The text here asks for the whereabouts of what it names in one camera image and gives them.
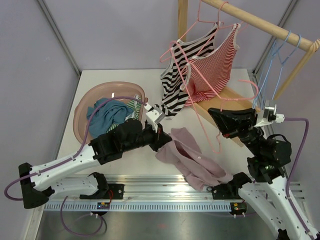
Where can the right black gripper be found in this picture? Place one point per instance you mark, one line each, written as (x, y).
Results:
(228, 120)

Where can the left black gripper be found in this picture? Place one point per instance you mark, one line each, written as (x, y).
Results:
(159, 138)

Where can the green striped tank top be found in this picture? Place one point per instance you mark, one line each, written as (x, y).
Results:
(134, 114)

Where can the mauve tank top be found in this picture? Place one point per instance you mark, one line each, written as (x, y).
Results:
(185, 154)

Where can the teal tank top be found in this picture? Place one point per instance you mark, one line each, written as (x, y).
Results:
(103, 118)

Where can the red striped tank top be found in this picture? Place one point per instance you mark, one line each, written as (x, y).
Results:
(206, 76)

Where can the blue hanger of green top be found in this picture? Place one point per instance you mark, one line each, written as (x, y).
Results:
(295, 49)

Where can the blue hanger of teal top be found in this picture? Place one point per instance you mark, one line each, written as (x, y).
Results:
(263, 80)

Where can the pink hanger of mauve top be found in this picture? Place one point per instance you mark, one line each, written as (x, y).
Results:
(225, 97)

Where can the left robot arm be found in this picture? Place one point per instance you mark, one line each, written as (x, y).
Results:
(107, 147)

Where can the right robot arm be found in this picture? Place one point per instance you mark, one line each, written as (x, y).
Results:
(266, 189)

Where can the black white striped tank top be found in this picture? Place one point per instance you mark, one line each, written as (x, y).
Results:
(174, 99)

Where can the pink hanger of black top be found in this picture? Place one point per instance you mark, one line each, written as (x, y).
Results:
(182, 19)

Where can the wooden clothes rack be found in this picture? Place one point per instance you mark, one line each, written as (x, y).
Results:
(309, 47)

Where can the pink plastic basin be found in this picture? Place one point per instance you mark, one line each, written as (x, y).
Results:
(103, 90)

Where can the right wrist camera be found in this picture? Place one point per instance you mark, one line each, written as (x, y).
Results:
(268, 115)

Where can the white slotted cable duct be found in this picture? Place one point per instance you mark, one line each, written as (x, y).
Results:
(117, 206)

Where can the aluminium rail frame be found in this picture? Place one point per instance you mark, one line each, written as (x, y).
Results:
(143, 176)

